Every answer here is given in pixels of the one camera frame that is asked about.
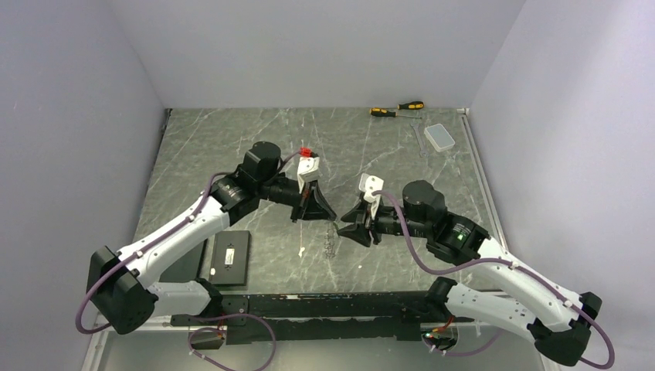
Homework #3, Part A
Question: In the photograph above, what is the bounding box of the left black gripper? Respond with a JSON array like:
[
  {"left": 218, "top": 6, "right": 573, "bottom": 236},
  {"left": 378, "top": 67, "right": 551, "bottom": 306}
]
[{"left": 257, "top": 175, "right": 336, "bottom": 223}]

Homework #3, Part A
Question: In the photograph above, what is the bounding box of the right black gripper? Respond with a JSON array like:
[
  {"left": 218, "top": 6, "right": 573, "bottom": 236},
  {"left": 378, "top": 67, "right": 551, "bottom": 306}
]
[{"left": 337, "top": 198, "right": 430, "bottom": 247}]

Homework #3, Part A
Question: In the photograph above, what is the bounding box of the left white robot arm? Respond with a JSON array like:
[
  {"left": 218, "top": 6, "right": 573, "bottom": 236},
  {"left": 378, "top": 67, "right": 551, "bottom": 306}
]
[{"left": 75, "top": 141, "right": 336, "bottom": 335}]

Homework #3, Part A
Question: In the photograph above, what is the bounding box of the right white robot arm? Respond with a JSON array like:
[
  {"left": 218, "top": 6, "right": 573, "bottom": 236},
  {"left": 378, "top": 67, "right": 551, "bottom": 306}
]
[{"left": 338, "top": 175, "right": 602, "bottom": 366}]

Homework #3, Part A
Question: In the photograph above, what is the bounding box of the black flat box near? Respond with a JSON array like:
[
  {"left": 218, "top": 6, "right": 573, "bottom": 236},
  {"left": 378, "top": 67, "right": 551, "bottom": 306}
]
[{"left": 209, "top": 230, "right": 251, "bottom": 286}]

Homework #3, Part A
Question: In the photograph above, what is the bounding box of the yellow black screwdriver lower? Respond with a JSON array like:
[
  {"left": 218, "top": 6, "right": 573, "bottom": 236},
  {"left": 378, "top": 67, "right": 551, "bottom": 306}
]
[{"left": 369, "top": 107, "right": 422, "bottom": 119}]

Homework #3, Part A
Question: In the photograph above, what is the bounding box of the small silver wrench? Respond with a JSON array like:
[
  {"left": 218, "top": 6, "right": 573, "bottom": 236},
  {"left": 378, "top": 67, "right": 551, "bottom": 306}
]
[{"left": 410, "top": 122, "right": 429, "bottom": 158}]

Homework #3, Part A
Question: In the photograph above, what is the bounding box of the clear plastic box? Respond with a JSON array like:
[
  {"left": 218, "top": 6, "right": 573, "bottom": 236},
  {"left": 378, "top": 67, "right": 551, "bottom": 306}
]
[{"left": 424, "top": 124, "right": 455, "bottom": 152}]

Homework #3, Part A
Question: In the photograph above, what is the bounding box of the orange black screwdriver upper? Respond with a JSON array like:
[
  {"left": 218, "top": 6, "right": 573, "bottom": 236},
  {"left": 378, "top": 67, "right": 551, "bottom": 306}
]
[{"left": 393, "top": 100, "right": 425, "bottom": 111}]

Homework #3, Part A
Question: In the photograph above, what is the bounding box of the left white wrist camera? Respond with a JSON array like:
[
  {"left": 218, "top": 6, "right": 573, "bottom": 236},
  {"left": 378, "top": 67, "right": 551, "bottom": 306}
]
[{"left": 297, "top": 147, "right": 321, "bottom": 193}]

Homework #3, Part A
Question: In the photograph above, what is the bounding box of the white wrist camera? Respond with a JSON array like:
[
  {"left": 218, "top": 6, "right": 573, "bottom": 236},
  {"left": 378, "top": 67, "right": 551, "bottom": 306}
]
[
  {"left": 358, "top": 173, "right": 384, "bottom": 219},
  {"left": 297, "top": 147, "right": 321, "bottom": 193}
]

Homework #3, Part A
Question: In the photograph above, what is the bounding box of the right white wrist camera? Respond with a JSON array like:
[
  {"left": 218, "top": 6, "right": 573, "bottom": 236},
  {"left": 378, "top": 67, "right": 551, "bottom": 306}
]
[{"left": 358, "top": 173, "right": 384, "bottom": 219}]

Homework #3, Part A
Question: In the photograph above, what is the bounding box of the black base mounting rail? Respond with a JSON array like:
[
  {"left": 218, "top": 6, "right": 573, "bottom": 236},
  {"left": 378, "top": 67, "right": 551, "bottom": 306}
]
[{"left": 170, "top": 289, "right": 475, "bottom": 345}]

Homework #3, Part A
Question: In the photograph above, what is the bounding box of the aluminium frame rail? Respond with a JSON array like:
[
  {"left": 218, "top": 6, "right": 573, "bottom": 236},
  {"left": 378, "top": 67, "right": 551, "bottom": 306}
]
[{"left": 457, "top": 108, "right": 547, "bottom": 327}]

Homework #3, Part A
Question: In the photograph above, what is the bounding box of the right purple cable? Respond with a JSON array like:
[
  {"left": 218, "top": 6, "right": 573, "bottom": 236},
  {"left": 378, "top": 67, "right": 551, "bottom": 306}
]
[{"left": 372, "top": 190, "right": 616, "bottom": 371}]

